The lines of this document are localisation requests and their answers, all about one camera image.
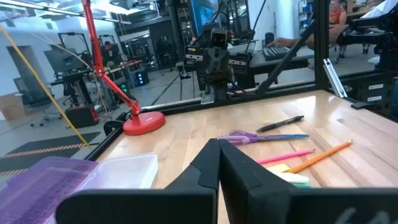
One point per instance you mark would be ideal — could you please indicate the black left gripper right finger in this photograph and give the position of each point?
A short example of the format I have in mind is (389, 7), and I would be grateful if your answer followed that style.
(280, 208)

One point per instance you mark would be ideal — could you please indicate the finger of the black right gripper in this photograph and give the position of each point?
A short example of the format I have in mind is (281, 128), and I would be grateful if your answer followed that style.
(212, 81)
(224, 81)

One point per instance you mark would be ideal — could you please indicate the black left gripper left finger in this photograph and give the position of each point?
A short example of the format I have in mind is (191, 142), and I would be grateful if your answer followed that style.
(140, 208)

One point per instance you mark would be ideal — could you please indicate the pink pencil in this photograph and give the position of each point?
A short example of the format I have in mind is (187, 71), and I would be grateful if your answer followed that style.
(286, 156)

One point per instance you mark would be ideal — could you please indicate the orange pencil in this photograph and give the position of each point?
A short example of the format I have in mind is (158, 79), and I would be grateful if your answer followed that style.
(323, 155)

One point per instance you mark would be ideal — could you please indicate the black pen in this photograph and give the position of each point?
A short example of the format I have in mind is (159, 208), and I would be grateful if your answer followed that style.
(280, 124)

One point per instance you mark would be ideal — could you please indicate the black keyboard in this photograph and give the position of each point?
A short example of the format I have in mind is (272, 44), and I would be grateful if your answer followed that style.
(275, 53)

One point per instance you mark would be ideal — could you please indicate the grey desk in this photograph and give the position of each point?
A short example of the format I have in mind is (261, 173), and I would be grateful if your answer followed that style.
(298, 57)

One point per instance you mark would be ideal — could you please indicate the computer tower blue lights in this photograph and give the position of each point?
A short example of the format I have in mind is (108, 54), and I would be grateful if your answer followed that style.
(141, 78)

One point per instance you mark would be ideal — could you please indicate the red desk lamp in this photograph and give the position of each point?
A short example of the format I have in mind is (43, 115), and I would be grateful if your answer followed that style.
(146, 123)

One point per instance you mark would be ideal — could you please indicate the clear pencil case purple lid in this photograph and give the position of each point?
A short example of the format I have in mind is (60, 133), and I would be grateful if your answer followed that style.
(46, 186)

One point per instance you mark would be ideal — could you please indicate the person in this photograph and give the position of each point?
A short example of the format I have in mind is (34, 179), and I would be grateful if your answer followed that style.
(337, 15)
(110, 53)

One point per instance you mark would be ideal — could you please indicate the red and black box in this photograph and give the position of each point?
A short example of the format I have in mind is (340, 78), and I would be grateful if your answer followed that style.
(82, 115)

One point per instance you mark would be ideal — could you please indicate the black hazard-striped floor mat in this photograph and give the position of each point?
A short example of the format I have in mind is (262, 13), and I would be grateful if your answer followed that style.
(46, 146)

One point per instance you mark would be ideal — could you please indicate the black machine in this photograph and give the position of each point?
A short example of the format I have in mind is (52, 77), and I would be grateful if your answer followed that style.
(373, 37)

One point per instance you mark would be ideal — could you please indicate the dark monitor on stand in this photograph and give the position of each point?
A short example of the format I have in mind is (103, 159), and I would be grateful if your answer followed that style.
(63, 60)

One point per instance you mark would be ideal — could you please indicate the grey office chair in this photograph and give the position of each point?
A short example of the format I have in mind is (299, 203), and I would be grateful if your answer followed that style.
(31, 93)

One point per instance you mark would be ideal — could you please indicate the cardboard box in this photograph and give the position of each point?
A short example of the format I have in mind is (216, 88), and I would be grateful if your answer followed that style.
(11, 107)

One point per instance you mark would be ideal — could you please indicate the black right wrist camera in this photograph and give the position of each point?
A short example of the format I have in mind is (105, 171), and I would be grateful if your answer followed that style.
(219, 37)

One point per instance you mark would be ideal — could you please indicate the black aluminium table frame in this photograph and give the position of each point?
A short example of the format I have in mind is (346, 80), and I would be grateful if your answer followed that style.
(321, 46)

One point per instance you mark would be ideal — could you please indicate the silver aluminium bracket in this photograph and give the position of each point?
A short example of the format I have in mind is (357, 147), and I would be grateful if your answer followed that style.
(334, 77)

